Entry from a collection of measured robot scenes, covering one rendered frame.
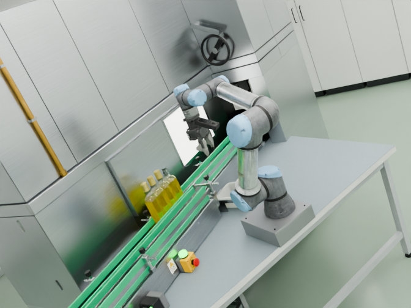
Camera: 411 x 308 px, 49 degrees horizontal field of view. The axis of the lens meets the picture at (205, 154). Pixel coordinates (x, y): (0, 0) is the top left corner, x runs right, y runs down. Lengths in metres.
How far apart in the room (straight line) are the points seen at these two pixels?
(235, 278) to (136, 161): 0.83
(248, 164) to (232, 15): 1.31
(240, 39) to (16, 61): 1.42
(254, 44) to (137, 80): 0.83
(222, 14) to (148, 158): 1.05
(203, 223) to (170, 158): 0.47
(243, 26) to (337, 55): 2.98
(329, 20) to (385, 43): 0.69
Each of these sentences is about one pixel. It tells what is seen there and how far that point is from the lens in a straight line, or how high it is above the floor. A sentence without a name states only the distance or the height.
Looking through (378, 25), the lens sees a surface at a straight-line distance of 5.56.
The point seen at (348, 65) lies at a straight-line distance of 5.77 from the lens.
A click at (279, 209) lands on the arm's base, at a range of 2.13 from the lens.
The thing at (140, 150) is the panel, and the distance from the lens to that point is 2.43.
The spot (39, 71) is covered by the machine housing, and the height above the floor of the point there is 1.85.
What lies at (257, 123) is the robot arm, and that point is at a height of 1.38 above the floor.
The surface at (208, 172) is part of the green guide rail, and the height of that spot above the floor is 0.94.
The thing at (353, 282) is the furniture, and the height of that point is 0.20.
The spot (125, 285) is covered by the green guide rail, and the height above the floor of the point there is 0.94.
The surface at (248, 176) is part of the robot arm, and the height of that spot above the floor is 1.14.
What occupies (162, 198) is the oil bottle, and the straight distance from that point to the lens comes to 2.31.
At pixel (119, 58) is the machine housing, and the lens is 2.50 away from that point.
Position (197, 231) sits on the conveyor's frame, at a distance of 2.32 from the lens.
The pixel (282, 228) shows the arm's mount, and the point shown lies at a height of 0.83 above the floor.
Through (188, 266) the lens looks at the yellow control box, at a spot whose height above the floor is 0.79.
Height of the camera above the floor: 1.94
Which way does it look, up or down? 20 degrees down
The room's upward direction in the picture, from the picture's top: 24 degrees counter-clockwise
